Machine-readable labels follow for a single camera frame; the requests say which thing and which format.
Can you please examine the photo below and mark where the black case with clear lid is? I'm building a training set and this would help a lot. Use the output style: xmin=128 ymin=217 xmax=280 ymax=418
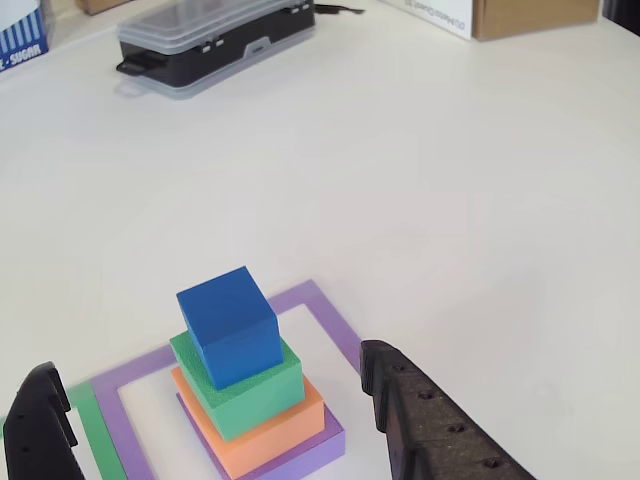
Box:
xmin=114 ymin=0 xmax=317 ymax=101

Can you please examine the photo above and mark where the green square frame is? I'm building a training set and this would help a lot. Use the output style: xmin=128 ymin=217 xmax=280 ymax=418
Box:
xmin=0 ymin=384 xmax=127 ymax=480

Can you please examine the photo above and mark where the thin black strap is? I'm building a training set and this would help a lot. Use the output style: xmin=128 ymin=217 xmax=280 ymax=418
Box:
xmin=313 ymin=3 xmax=366 ymax=16

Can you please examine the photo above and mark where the white printed box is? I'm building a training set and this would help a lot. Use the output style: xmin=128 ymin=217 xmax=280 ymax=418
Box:
xmin=377 ymin=0 xmax=474 ymax=41

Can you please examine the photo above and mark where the purple square block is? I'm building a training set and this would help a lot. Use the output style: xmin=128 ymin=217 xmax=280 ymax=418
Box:
xmin=175 ymin=392 xmax=346 ymax=480

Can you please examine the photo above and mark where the green square block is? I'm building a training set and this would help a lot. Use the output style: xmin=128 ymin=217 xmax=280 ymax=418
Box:
xmin=169 ymin=329 xmax=306 ymax=443

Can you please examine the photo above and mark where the small brown cardboard box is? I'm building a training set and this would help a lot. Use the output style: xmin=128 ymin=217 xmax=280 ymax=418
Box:
xmin=77 ymin=0 xmax=119 ymax=16

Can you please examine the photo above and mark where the blue and white sugar box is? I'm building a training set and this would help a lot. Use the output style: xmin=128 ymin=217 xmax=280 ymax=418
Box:
xmin=0 ymin=0 xmax=56 ymax=74

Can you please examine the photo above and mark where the orange square block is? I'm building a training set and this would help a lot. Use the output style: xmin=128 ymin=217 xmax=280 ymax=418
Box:
xmin=171 ymin=367 xmax=326 ymax=480

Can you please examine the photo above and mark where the small blue cube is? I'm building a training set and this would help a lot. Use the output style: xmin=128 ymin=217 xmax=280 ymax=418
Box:
xmin=175 ymin=265 xmax=285 ymax=392

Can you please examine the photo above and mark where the dark object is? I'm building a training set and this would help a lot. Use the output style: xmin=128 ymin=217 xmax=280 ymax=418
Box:
xmin=602 ymin=0 xmax=640 ymax=37

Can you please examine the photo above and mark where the purple square frame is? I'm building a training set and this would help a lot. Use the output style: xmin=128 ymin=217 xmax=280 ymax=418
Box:
xmin=89 ymin=278 xmax=362 ymax=480

